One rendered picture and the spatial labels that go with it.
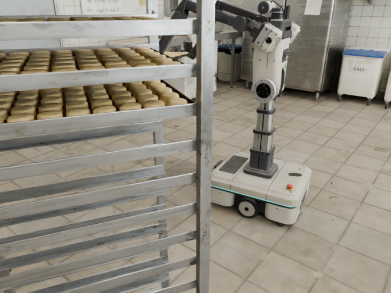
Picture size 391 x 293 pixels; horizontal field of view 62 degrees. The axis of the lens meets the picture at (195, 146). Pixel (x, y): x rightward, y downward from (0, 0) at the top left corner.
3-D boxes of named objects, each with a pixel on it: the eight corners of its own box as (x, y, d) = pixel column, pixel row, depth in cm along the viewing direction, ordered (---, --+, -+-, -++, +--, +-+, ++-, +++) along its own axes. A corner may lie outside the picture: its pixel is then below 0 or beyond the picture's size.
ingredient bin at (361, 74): (333, 101, 499) (342, 49, 468) (343, 93, 546) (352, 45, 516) (372, 107, 470) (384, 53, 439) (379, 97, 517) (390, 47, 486)
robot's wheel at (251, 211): (238, 211, 234) (234, 215, 229) (239, 192, 228) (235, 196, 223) (259, 217, 227) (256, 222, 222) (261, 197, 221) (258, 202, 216)
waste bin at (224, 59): (247, 78, 652) (249, 44, 626) (233, 83, 614) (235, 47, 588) (225, 75, 683) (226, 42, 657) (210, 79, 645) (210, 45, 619)
